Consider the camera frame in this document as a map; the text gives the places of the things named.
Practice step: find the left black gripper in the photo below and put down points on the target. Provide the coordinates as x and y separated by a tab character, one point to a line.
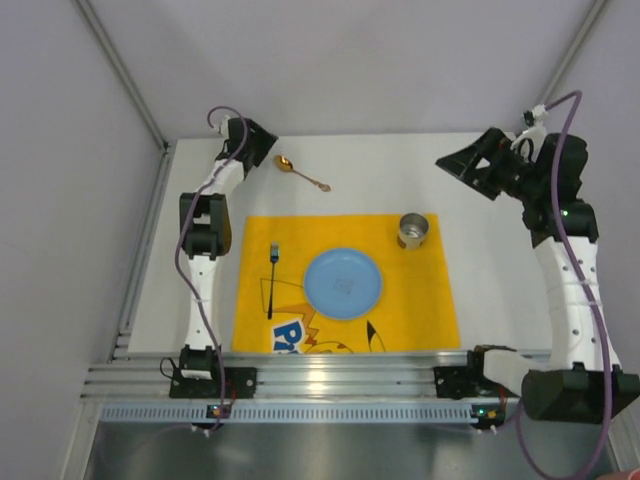
255	148

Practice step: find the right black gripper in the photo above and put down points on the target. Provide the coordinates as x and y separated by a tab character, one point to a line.
498	165

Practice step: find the gold spoon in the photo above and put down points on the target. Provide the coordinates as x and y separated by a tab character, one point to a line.
286	166

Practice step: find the metal cup with paper sleeve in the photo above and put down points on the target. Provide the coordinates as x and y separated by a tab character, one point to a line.
413	229

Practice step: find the blue metal fork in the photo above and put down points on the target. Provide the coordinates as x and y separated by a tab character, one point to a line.
274	258

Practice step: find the yellow Pikachu placemat cloth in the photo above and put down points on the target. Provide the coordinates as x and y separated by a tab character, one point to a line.
415	311

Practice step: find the blue plastic plate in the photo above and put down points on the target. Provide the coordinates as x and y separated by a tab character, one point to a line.
343	284

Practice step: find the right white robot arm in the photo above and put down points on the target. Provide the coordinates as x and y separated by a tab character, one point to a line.
583	381

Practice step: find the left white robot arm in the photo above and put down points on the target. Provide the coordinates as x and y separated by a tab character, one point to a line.
205	239

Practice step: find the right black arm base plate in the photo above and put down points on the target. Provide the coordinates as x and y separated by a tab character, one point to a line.
460	382

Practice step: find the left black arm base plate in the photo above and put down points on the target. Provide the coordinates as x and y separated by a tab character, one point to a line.
240	383

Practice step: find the perforated grey cable tray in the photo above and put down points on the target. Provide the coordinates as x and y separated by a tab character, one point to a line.
245	412

